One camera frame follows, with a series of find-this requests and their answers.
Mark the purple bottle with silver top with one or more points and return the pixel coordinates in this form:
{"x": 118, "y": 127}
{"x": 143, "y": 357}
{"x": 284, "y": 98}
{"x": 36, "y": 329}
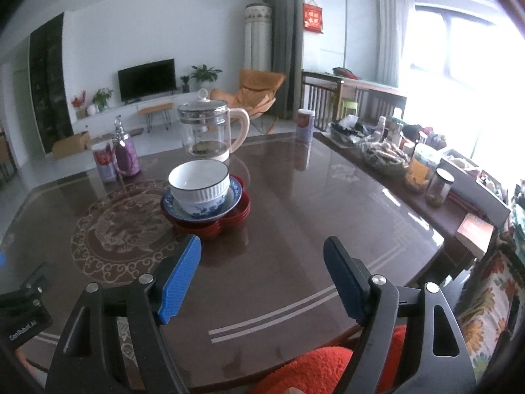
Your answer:
{"x": 128, "y": 156}

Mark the purple tin with white lid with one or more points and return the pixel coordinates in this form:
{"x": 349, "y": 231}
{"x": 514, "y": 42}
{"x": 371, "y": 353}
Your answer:
{"x": 305, "y": 127}

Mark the red item on bench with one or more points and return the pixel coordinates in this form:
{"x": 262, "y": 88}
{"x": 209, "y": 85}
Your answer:
{"x": 346, "y": 73}

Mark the basket of snacks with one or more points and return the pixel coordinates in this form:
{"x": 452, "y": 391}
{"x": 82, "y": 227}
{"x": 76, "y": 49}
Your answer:
{"x": 383, "y": 155}

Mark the white television cabinet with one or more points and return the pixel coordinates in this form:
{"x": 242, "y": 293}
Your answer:
{"x": 123, "y": 117}

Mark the red flower arrangement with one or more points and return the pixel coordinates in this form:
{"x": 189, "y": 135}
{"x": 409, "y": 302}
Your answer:
{"x": 78, "y": 101}

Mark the grey curtain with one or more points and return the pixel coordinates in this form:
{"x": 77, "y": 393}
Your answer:
{"x": 283, "y": 41}

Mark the orange fuzzy garment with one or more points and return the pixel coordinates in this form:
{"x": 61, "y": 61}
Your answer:
{"x": 311, "y": 371}

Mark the floral cushion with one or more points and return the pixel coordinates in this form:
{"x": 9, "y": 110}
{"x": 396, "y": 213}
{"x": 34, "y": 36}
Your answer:
{"x": 492, "y": 299}

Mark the glass jar with dark lid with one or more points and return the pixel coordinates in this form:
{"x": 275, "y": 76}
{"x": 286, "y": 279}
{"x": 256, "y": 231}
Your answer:
{"x": 439, "y": 188}

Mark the jar with yellow contents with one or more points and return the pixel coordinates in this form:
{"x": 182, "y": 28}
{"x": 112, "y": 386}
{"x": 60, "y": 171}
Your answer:
{"x": 420, "y": 170}

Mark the black television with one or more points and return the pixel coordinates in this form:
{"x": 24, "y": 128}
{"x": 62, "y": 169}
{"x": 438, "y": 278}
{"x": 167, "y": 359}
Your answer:
{"x": 147, "y": 80}

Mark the cardboard box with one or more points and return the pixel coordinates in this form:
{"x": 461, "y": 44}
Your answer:
{"x": 70, "y": 145}

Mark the red and purple can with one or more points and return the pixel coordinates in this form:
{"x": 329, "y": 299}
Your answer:
{"x": 104, "y": 163}

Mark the white standing air conditioner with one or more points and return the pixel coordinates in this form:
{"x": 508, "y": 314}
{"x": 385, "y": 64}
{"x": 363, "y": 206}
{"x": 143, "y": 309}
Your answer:
{"x": 257, "y": 39}

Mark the white round vase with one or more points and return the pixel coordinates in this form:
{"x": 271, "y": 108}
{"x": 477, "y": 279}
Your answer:
{"x": 91, "y": 110}

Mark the glass electric kettle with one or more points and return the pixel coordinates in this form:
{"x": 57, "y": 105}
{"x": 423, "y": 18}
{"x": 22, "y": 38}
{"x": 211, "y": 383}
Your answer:
{"x": 205, "y": 131}

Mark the white sheer curtain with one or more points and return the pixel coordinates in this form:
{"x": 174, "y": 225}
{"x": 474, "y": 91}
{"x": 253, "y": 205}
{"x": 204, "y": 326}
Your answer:
{"x": 396, "y": 37}

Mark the large green potted plant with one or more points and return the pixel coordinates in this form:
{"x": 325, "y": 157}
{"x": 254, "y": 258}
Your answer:
{"x": 205, "y": 73}

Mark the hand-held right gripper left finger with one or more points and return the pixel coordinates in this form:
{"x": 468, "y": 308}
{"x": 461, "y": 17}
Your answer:
{"x": 178, "y": 279}

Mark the blue patterned rim bowl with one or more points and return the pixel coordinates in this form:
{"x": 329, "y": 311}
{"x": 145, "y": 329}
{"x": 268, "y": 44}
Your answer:
{"x": 236, "y": 193}

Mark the white storage box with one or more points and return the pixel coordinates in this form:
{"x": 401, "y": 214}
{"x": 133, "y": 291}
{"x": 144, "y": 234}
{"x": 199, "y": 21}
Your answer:
{"x": 475, "y": 191}

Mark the orange lounge chair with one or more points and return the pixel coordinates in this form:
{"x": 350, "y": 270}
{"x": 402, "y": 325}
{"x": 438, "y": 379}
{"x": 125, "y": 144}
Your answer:
{"x": 258, "y": 88}

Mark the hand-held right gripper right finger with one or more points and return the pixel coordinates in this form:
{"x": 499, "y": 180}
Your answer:
{"x": 344, "y": 281}

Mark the small wooden bench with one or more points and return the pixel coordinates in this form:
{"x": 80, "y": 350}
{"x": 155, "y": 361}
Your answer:
{"x": 155, "y": 108}

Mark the red wall calendar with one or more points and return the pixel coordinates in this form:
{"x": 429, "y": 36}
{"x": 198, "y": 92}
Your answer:
{"x": 313, "y": 16}

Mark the leafy potted plant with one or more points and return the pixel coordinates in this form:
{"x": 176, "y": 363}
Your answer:
{"x": 102, "y": 97}

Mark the small green potted plant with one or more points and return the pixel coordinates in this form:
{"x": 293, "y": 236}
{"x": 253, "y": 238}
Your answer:
{"x": 185, "y": 82}

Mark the dark wooden railed bench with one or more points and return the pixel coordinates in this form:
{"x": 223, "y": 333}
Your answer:
{"x": 324, "y": 94}

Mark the white ribbed bowl dark rim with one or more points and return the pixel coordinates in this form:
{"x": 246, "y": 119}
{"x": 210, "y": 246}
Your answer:
{"x": 197, "y": 191}

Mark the green plastic stool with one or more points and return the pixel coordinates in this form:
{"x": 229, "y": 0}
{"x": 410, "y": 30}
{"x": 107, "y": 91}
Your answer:
{"x": 348, "y": 106}

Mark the dark tall wall cabinet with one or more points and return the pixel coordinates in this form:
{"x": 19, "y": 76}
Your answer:
{"x": 49, "y": 82}

